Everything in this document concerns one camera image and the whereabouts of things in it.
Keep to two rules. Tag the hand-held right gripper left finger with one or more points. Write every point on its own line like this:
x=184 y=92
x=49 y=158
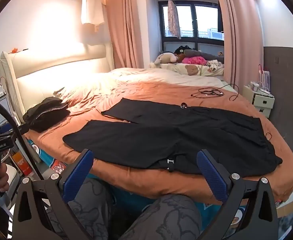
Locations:
x=79 y=175

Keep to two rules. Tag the person's leg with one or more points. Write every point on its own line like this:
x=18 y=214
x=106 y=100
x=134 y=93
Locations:
x=96 y=205
x=161 y=217

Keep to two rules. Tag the small black object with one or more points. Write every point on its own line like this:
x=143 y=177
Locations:
x=183 y=105

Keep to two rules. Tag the black pants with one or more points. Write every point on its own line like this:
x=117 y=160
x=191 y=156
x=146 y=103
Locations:
x=161 y=135

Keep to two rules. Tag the stack of folded dark clothes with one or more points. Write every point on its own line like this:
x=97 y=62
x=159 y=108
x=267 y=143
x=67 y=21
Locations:
x=46 y=115

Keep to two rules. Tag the orange blanket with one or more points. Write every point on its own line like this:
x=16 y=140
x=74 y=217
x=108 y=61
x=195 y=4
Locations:
x=161 y=90

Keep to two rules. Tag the cream duvet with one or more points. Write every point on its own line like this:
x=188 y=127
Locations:
x=136 y=76

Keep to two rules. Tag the black plush toy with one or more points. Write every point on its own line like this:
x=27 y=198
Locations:
x=184 y=49

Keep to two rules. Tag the pink plush toy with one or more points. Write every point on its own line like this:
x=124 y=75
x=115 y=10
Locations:
x=194 y=60

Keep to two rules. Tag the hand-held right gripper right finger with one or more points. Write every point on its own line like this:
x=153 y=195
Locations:
x=211 y=177

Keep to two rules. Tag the grey long pillow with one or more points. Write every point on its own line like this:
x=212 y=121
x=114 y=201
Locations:
x=206 y=55

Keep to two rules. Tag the cartoon print bed sheet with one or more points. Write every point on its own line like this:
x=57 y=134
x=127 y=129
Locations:
x=49 y=158

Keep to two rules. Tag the orange box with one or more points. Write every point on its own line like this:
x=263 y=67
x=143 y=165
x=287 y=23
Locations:
x=21 y=163

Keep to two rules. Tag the person's left leg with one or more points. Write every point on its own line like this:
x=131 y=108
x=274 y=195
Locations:
x=96 y=205

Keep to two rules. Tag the white hanging garment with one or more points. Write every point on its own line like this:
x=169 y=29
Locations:
x=91 y=7

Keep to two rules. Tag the black framed window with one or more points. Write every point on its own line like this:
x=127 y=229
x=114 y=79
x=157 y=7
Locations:
x=206 y=20

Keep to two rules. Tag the floral hanging garment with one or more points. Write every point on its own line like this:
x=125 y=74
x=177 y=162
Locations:
x=172 y=20

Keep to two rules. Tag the cream padded headboard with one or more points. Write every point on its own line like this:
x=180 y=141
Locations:
x=61 y=67

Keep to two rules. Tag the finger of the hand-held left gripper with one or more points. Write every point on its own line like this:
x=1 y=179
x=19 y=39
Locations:
x=25 y=129

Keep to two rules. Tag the person's right leg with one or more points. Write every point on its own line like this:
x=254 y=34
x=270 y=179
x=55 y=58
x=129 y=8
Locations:
x=161 y=217

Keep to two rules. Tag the small orange item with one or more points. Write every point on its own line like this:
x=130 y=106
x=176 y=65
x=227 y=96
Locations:
x=14 y=50

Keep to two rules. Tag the bear print pillow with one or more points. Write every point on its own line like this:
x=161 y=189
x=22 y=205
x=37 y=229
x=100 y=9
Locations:
x=191 y=69

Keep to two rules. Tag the cream plush toy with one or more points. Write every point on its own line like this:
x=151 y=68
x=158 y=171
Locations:
x=165 y=58

